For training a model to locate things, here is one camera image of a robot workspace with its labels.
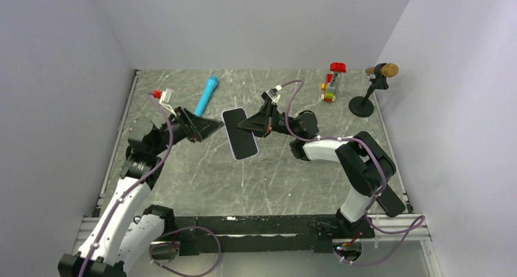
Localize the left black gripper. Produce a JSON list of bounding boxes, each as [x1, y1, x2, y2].
[[151, 106, 224, 156]]

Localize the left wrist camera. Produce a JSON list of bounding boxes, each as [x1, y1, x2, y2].
[[152, 88, 173, 108]]

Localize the colourful toy brick stack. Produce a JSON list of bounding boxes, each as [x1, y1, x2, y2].
[[321, 62, 347, 103]]

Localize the phone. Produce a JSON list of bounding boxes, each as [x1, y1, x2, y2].
[[221, 107, 259, 160]]

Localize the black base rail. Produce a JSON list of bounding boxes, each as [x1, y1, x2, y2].
[[153, 214, 375, 256]]

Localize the blue toy microphone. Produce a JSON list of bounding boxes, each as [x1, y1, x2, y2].
[[194, 76, 218, 117]]

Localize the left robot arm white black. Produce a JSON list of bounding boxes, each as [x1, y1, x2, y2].
[[58, 107, 224, 276]]

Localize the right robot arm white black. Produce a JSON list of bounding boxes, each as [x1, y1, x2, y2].
[[236, 101, 405, 238]]

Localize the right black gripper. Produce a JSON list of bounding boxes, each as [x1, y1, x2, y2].
[[237, 101, 301, 139]]

